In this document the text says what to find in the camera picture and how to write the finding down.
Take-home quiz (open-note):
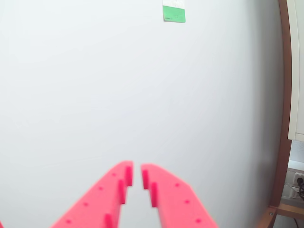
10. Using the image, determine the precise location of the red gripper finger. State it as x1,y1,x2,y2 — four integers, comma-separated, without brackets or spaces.
140,163,219,228
50,160,134,228

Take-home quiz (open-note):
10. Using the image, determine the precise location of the wooden crossbar with screw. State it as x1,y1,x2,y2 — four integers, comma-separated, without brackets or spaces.
268,203,304,217

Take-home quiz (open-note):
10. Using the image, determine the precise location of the brown wooden table edge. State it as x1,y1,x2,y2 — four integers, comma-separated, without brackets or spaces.
257,0,293,228

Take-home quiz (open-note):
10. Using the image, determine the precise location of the white cabinet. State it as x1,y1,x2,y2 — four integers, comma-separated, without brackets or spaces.
285,0,304,141

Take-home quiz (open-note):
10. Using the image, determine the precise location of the green and white paper note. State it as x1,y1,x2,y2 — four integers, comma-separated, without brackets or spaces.
162,0,186,24

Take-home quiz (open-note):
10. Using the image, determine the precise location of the white wall power outlet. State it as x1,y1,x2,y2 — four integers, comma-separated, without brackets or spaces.
293,171,304,189

